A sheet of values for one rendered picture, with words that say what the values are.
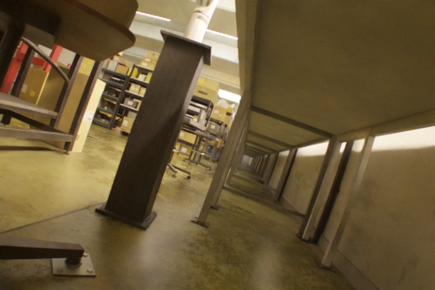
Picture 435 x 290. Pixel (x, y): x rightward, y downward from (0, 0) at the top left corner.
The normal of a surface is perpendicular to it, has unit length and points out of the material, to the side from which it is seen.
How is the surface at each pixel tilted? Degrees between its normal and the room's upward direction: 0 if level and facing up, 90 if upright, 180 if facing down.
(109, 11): 90
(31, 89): 90
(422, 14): 180
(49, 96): 90
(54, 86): 90
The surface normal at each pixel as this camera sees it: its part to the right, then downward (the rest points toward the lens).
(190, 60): 0.04, 0.00
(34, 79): -0.20, -0.09
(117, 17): 0.82, 0.29
